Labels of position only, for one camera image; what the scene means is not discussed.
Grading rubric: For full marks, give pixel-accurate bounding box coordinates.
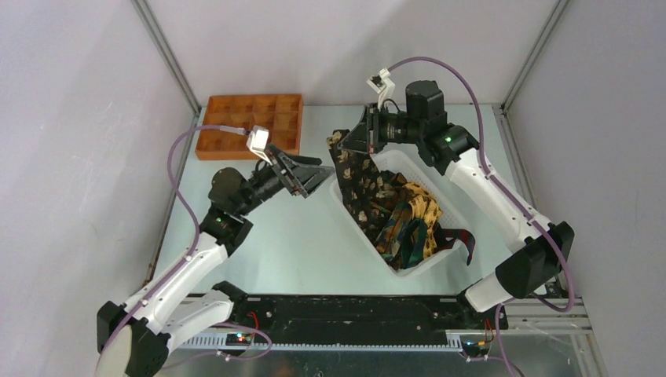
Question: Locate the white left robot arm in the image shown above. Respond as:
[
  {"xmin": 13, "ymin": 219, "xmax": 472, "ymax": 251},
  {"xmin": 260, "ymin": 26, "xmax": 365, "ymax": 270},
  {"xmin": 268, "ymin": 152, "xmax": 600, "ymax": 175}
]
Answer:
[{"xmin": 94, "ymin": 145, "xmax": 335, "ymax": 376}]

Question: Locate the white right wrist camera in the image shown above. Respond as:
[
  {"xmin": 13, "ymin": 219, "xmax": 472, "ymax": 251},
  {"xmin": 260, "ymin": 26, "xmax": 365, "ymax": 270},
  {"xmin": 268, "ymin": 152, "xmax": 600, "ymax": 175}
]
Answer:
[{"xmin": 366, "ymin": 68, "xmax": 395, "ymax": 109}]

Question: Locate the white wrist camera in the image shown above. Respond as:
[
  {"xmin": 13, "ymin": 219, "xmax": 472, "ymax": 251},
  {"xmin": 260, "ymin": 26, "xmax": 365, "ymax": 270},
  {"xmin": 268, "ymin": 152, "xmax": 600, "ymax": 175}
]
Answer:
[
  {"xmin": 366, "ymin": 68, "xmax": 395, "ymax": 109},
  {"xmin": 246, "ymin": 125, "xmax": 270, "ymax": 162}
]

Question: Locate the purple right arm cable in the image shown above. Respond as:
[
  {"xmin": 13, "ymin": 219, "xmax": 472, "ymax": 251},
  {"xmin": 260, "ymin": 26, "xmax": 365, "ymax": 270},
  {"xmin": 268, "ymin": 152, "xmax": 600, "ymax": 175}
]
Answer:
[{"xmin": 387, "ymin": 57, "xmax": 577, "ymax": 377}]

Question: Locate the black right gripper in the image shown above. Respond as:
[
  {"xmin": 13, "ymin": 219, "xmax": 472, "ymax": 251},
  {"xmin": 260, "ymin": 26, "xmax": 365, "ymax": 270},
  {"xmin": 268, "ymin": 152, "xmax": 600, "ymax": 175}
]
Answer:
[{"xmin": 338, "ymin": 102, "xmax": 424, "ymax": 155}]

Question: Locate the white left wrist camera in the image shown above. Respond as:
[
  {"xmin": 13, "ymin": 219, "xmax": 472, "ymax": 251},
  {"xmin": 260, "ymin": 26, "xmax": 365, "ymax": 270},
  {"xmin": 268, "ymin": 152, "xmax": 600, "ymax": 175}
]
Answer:
[{"xmin": 246, "ymin": 125, "xmax": 270, "ymax": 162}]

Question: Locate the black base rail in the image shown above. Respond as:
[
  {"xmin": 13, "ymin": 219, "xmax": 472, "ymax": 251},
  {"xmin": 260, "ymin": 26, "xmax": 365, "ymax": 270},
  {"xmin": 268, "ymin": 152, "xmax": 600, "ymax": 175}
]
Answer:
[{"xmin": 229, "ymin": 295, "xmax": 508, "ymax": 346}]

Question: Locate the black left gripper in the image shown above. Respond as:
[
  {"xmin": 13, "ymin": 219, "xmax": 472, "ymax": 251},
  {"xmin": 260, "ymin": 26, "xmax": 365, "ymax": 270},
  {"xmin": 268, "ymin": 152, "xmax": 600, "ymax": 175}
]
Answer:
[{"xmin": 236, "ymin": 144, "xmax": 335, "ymax": 217}]

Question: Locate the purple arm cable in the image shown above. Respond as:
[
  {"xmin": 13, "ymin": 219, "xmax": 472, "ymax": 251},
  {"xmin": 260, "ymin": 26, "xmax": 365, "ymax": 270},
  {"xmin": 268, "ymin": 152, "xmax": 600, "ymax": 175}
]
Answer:
[
  {"xmin": 387, "ymin": 57, "xmax": 577, "ymax": 377},
  {"xmin": 98, "ymin": 124, "xmax": 273, "ymax": 371}
]

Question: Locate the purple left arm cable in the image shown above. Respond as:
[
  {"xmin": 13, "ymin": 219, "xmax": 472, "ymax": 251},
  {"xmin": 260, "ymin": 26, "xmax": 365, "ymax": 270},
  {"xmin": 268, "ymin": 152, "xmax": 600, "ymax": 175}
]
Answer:
[{"xmin": 98, "ymin": 124, "xmax": 273, "ymax": 371}]

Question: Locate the aluminium frame rail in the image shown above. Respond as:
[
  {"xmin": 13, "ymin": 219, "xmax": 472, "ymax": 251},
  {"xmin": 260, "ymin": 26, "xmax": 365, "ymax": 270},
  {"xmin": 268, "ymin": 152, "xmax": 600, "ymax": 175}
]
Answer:
[{"xmin": 171, "ymin": 296, "xmax": 595, "ymax": 353}]

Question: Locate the green gold patterned tie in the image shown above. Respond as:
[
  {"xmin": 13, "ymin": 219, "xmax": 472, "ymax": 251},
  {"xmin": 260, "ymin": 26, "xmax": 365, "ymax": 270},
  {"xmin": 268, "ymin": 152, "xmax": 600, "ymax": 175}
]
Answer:
[{"xmin": 374, "ymin": 182, "xmax": 443, "ymax": 271}]

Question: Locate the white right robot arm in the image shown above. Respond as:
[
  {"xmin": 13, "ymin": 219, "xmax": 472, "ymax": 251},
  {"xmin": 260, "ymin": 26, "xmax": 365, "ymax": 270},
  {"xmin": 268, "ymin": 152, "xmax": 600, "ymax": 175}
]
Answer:
[{"xmin": 339, "ymin": 75, "xmax": 574, "ymax": 328}]

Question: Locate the dark red striped tie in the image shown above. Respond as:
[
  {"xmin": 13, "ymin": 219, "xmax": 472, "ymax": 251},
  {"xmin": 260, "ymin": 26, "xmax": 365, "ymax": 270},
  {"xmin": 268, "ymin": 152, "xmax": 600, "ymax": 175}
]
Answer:
[{"xmin": 434, "ymin": 227, "xmax": 476, "ymax": 266}]

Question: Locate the white plastic basket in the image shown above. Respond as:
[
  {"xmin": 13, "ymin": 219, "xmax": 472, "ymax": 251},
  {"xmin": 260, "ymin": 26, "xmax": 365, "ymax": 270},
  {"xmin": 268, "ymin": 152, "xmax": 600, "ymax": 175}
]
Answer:
[{"xmin": 329, "ymin": 148, "xmax": 476, "ymax": 277}]

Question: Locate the black gold floral tie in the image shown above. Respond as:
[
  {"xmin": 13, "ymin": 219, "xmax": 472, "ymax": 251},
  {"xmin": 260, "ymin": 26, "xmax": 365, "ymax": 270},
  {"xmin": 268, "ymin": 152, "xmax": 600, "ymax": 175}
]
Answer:
[{"xmin": 326, "ymin": 130, "xmax": 408, "ymax": 243}]

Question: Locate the wooden compartment tray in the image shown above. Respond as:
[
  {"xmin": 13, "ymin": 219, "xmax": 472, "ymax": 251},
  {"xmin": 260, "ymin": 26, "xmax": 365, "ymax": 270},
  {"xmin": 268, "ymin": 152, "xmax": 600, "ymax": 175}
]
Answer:
[{"xmin": 195, "ymin": 93, "xmax": 303, "ymax": 161}]

